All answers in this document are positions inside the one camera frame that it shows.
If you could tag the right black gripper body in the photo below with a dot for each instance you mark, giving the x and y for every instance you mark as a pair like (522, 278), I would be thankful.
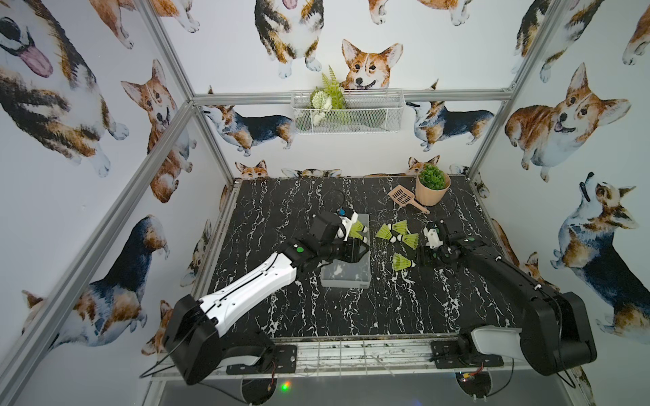
(435, 256)

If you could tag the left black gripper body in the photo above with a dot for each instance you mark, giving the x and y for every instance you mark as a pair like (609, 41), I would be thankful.
(353, 249)

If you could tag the green shuttlecock two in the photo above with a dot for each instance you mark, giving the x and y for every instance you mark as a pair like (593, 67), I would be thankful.
(358, 236)

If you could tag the green shuttlecock one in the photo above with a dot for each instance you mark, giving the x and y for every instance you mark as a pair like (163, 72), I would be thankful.
(358, 227)

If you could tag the clear plastic storage box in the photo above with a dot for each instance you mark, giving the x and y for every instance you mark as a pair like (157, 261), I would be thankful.
(343, 275)

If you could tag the green shuttlecock three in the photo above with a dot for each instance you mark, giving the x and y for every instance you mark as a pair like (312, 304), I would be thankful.
(385, 233)

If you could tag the green shuttlecock five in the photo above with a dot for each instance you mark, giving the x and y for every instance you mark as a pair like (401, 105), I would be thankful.
(410, 240)

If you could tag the green shuttlecock six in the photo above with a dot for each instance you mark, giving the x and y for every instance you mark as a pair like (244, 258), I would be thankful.
(400, 263)

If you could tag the green shuttlecock four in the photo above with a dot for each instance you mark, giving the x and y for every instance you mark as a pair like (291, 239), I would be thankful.
(401, 227)

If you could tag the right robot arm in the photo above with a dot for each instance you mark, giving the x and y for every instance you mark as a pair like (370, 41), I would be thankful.
(554, 332)

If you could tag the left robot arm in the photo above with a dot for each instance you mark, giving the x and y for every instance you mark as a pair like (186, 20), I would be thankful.
(198, 337)

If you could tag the pink pot with succulent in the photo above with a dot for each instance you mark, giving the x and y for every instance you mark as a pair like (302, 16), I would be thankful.
(432, 184)

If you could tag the pink slotted scoop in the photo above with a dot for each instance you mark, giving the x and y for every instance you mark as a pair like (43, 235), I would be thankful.
(404, 197)

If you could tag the green fern plant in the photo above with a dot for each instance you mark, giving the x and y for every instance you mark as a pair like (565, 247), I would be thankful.
(328, 97)

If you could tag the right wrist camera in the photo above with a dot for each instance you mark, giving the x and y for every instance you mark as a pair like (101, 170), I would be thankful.
(431, 235)

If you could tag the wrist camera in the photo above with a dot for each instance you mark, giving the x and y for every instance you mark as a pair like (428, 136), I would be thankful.
(431, 235)
(330, 225)

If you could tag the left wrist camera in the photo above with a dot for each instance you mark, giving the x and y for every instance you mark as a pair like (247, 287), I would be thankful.
(330, 225)

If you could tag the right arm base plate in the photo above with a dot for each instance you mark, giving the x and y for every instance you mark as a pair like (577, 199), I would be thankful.
(454, 354)

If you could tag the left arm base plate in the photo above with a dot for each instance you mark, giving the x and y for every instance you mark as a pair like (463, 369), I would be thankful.
(281, 359)

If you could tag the white wire wall basket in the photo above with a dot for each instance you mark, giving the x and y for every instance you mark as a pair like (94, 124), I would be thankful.
(365, 112)

